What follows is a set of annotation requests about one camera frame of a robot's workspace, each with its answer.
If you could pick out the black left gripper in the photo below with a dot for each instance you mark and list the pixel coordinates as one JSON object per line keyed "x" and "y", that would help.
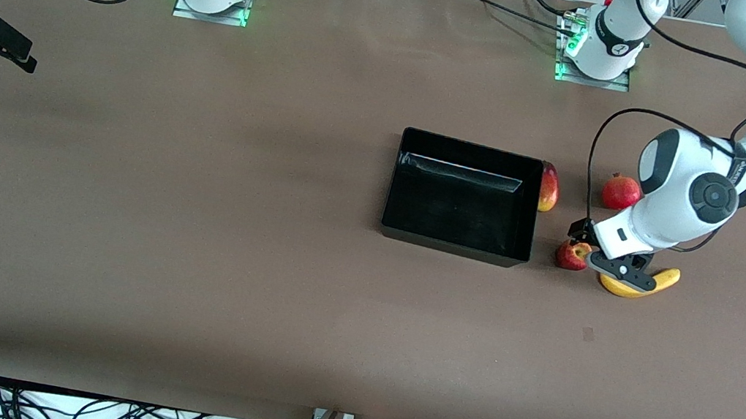
{"x": 578, "y": 230}

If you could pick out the red apple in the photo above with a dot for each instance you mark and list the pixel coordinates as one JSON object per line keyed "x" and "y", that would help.
{"x": 571, "y": 257}

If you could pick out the yellow banana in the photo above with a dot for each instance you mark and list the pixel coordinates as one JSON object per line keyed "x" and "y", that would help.
{"x": 667, "y": 278}

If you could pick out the black plastic box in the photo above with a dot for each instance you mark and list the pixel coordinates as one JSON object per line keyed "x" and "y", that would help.
{"x": 453, "y": 214}

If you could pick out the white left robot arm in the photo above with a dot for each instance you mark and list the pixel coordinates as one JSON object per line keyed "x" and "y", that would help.
{"x": 669, "y": 209}

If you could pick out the red pomegranate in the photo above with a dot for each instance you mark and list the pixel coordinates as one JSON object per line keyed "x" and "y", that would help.
{"x": 618, "y": 194}

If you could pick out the red yellow mango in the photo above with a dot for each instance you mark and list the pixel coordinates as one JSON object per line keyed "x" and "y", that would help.
{"x": 549, "y": 190}

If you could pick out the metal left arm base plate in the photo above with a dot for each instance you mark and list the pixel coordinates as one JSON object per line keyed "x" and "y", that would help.
{"x": 621, "y": 86}

